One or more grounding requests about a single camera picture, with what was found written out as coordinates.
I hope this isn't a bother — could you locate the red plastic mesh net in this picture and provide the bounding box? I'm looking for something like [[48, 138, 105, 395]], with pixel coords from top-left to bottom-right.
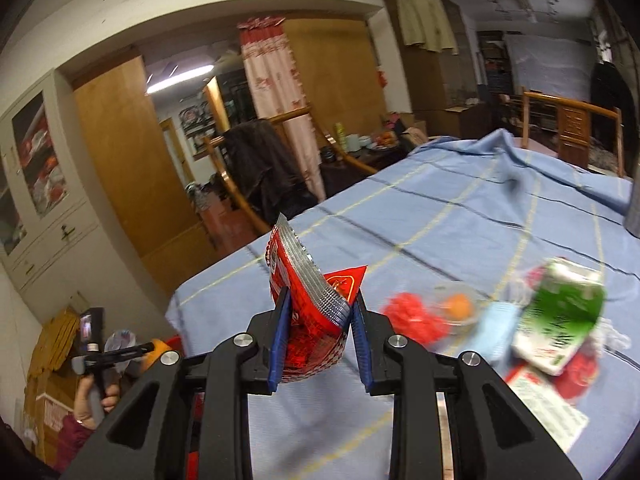
[[382, 292, 449, 347]]

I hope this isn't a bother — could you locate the red foil snack bag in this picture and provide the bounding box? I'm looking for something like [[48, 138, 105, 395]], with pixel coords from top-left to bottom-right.
[[265, 214, 367, 382]]

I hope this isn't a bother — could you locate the person's left hand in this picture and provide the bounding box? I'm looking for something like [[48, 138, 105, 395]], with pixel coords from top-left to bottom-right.
[[73, 370, 120, 430]]

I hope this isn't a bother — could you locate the red white wrapper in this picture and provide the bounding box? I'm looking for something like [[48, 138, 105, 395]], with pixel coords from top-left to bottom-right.
[[506, 365, 589, 453]]

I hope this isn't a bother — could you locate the red patterned sleeve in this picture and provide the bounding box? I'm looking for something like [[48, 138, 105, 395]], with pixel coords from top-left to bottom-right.
[[53, 414, 96, 474]]

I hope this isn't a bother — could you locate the white glass door cabinet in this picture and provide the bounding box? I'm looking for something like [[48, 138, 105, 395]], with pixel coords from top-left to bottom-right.
[[0, 69, 172, 328]]

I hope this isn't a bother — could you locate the light blue tape roll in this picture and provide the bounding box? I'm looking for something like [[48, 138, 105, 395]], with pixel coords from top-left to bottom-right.
[[466, 301, 521, 364]]

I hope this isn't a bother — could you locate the orange ball in clear wrap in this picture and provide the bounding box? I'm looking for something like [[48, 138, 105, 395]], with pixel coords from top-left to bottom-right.
[[433, 282, 480, 332]]

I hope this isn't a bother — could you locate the green white drink carton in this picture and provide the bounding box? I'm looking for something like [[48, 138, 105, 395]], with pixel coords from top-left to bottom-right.
[[512, 258, 605, 376]]

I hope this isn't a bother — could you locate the wooden door panel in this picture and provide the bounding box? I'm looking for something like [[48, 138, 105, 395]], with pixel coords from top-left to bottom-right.
[[74, 52, 218, 296]]

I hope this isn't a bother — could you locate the wooden chair with dark jacket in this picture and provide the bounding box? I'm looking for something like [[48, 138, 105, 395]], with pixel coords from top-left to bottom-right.
[[205, 104, 376, 235]]

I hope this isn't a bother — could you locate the dark jacket on chair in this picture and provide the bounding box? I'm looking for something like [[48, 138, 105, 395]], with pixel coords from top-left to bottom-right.
[[224, 119, 319, 226]]

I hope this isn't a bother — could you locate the pink floral curtain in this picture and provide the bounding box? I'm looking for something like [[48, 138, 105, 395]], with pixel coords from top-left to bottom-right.
[[238, 16, 326, 202]]

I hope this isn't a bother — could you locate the wooden headboard chair back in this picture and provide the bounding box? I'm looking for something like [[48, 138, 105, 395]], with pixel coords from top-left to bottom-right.
[[521, 88, 626, 178]]

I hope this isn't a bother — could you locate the beige hanging jacket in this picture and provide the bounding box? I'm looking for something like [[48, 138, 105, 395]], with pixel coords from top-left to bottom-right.
[[396, 0, 459, 55]]

